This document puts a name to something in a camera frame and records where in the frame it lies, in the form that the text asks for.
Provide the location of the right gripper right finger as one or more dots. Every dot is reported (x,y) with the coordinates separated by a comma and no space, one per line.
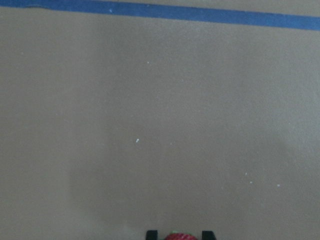
(208,235)

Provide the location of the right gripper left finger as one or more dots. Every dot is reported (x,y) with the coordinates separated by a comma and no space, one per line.
(151,235)

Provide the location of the red strawberry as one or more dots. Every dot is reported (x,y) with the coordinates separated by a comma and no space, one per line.
(175,235)

